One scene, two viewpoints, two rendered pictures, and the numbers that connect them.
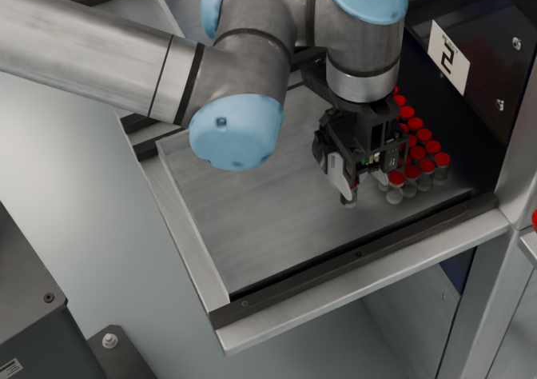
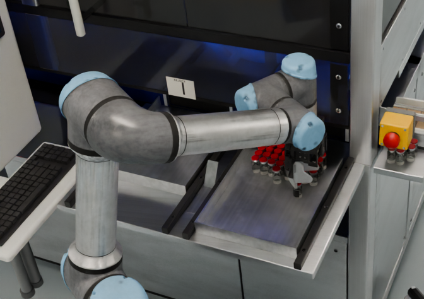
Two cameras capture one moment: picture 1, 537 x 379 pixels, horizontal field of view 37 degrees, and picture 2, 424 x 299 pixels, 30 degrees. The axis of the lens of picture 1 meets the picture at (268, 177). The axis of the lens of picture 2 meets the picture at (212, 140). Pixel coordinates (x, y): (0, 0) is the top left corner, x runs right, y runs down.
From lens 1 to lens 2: 1.17 m
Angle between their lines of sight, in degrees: 32
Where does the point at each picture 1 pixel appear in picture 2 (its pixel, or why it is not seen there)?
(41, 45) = (240, 126)
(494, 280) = (366, 205)
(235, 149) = (315, 135)
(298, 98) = (233, 173)
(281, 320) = (322, 249)
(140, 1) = not seen: hidden behind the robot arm
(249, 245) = (277, 234)
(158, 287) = not seen: outside the picture
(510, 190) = (359, 147)
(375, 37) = (313, 85)
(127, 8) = not seen: hidden behind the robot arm
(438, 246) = (349, 188)
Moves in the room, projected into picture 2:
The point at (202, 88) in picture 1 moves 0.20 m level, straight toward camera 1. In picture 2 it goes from (293, 118) to (381, 152)
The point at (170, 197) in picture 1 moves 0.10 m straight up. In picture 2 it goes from (221, 242) to (216, 211)
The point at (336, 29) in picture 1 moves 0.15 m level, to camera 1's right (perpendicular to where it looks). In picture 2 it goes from (300, 89) to (342, 59)
